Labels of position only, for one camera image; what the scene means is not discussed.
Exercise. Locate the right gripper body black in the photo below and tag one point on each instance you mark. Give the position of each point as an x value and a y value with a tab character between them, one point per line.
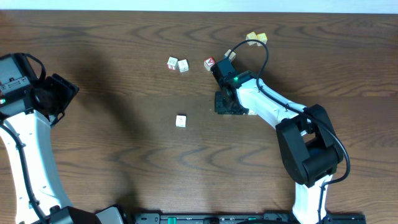
222	104

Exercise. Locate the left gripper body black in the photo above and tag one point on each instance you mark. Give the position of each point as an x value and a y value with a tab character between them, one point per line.
62	92

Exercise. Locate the green sided white block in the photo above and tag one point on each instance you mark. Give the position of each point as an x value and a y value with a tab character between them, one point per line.
251	112

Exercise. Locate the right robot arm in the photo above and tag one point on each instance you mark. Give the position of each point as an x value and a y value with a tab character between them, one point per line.
309	148

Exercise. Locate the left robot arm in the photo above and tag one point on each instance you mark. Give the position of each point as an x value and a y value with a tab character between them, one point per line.
31	105

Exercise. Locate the red letter A block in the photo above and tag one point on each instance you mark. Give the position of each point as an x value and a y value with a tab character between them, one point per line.
209	62

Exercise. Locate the blue sided picture block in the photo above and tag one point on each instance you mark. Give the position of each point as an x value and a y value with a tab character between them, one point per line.
230	55

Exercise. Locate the white block front left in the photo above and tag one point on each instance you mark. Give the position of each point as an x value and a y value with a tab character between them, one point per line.
180	121

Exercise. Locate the white block blue side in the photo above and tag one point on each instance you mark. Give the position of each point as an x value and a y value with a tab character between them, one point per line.
183	65

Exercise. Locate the white block red number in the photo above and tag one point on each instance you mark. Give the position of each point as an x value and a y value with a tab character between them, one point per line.
172	63

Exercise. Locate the yellow block left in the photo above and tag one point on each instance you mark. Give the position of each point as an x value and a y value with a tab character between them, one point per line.
251	38

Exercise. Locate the yellow block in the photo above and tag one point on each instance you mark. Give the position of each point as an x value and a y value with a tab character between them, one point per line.
262	39
251	38

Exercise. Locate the yellow block right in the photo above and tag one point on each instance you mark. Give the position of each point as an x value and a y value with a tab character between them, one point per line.
262	39

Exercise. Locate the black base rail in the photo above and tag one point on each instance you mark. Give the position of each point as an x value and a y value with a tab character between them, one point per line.
156	218

